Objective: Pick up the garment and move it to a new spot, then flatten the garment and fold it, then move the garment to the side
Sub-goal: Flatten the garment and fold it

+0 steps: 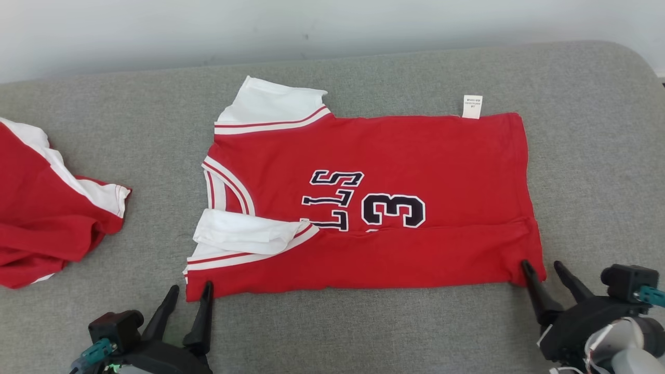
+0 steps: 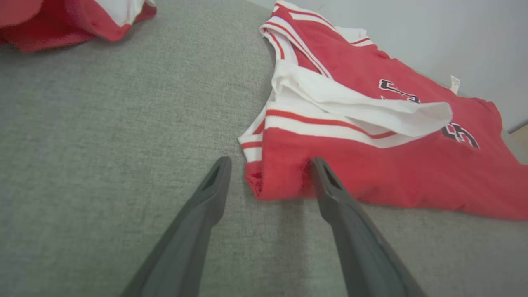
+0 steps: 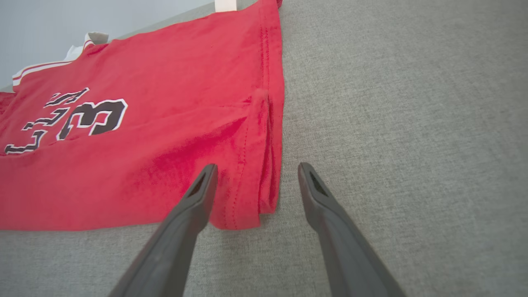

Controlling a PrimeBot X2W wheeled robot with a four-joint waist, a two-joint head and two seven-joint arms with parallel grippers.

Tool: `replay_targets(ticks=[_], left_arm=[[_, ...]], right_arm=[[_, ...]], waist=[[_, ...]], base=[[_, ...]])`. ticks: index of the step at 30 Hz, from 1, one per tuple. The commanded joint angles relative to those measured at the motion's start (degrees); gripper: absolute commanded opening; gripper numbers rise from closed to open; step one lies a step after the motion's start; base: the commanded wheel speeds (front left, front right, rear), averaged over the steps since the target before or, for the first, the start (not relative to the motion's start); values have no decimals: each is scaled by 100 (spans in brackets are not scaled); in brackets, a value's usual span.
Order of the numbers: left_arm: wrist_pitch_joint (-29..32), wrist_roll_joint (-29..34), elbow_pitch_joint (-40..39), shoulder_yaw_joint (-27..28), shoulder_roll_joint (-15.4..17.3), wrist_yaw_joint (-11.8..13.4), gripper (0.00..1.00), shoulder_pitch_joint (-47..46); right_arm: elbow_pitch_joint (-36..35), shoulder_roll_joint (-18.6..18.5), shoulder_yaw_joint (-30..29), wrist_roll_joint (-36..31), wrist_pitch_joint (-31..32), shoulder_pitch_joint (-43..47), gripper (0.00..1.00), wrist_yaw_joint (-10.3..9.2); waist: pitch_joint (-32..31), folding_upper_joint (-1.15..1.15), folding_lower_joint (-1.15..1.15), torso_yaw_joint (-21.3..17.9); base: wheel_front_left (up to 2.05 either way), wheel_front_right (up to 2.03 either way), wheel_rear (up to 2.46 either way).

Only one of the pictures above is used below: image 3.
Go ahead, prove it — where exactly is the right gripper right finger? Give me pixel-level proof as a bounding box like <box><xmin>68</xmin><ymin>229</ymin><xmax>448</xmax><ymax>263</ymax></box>
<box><xmin>298</xmin><ymin>162</ymin><xmax>407</xmax><ymax>297</ymax></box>

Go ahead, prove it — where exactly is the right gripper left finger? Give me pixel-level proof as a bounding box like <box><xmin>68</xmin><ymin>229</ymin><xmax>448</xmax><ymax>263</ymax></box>
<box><xmin>108</xmin><ymin>163</ymin><xmax>219</xmax><ymax>297</ymax></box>

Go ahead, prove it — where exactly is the red jersey black lettering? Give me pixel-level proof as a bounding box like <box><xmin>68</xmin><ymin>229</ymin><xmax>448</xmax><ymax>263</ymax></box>
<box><xmin>0</xmin><ymin>0</ymin><xmax>285</xmax><ymax>231</ymax></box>

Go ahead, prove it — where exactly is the grey fabric sofa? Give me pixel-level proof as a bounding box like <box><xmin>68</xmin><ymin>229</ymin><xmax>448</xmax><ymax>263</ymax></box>
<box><xmin>0</xmin><ymin>0</ymin><xmax>528</xmax><ymax>297</ymax></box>

